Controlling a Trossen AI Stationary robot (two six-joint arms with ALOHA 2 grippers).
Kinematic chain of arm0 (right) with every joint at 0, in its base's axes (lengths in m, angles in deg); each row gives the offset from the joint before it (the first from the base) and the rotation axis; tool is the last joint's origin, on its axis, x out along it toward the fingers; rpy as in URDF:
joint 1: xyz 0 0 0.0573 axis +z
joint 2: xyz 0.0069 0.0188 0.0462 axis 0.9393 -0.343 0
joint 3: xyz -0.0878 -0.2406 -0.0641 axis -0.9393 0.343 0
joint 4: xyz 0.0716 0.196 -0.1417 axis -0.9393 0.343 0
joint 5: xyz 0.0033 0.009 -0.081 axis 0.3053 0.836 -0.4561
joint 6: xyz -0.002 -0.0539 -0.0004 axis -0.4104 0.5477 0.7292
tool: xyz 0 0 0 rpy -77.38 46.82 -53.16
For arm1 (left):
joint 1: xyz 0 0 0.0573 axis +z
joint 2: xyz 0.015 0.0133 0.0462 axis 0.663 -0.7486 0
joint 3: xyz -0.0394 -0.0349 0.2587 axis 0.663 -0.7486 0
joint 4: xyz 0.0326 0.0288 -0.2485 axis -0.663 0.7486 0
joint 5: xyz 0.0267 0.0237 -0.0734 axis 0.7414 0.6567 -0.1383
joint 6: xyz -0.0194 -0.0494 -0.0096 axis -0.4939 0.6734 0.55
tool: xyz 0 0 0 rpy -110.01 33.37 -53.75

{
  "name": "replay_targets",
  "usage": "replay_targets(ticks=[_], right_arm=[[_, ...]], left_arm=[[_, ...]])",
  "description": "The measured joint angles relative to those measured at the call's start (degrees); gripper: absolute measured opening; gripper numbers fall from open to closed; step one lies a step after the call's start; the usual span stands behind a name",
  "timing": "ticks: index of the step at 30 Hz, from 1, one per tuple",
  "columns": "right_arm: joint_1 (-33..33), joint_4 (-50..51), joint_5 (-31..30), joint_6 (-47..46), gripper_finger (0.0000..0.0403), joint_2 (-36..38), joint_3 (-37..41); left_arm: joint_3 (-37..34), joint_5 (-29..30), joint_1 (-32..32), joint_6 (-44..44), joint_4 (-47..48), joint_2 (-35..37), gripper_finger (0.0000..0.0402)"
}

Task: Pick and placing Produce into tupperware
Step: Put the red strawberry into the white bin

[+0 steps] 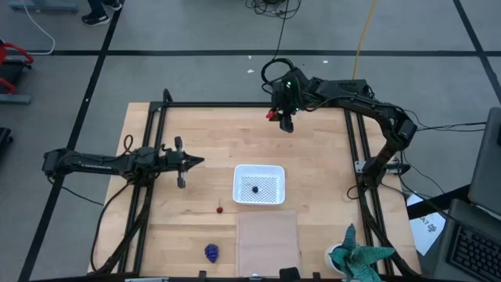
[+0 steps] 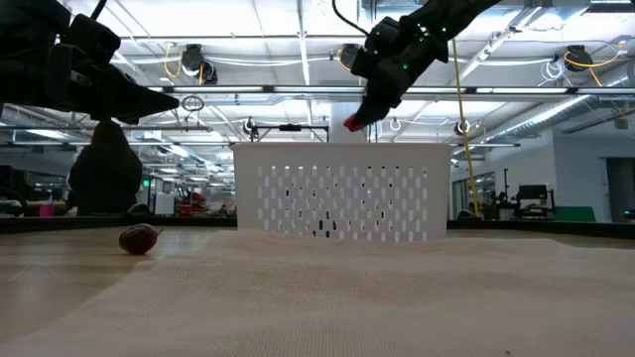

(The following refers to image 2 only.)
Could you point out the green board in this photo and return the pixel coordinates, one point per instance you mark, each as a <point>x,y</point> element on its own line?
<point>575,214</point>

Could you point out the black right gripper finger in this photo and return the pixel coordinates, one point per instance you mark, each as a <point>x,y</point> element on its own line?
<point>379,109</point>

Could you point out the person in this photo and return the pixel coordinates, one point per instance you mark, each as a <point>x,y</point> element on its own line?
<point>104,173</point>

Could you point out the white perforated plastic basket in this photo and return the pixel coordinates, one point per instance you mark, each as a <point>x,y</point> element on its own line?
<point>342,158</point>

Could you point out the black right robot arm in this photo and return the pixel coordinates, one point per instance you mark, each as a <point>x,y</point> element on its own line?
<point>461,12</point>

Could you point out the red equipment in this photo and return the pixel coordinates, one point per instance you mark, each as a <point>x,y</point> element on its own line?
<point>193,201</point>

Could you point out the black aluminium table frame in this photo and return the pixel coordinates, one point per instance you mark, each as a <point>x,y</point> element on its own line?
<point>99,223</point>

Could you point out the dark red cherry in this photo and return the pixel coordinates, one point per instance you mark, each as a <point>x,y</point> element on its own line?
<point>138,239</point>

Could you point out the black workstation machine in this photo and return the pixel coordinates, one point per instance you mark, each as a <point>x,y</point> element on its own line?
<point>533,193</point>

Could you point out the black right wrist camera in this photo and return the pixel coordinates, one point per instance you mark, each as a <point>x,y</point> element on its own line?
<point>374,47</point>

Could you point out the white cabinet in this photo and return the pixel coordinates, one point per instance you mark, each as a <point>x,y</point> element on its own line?
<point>164,203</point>

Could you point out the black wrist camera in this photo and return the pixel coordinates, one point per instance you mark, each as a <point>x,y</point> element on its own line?
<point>91,35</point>
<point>374,47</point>

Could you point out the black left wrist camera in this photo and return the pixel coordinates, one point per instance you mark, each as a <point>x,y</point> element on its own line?
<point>91,35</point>

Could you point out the red strawberry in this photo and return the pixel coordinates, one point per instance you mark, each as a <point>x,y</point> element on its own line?
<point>353,125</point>

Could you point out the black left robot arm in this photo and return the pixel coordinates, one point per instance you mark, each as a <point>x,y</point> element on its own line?
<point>25,54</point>

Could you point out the pink cup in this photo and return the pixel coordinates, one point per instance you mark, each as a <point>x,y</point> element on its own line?
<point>46,210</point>

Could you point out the black bar rig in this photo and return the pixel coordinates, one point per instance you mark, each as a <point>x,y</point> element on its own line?
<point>290,127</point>

